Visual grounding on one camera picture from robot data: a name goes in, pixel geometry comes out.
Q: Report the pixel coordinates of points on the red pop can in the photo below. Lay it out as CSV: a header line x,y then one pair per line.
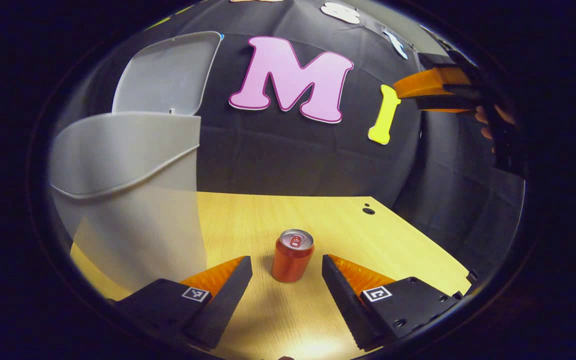
x,y
292,260

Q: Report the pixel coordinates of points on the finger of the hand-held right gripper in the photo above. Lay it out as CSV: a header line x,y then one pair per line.
x,y
433,82
448,102

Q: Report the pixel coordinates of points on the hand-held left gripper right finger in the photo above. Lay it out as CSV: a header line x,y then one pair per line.
x,y
348,305

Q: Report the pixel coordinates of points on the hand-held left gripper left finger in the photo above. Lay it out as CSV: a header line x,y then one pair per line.
x,y
223,305

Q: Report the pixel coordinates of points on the white desktop garbage bin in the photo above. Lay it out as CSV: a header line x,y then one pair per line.
x,y
128,200

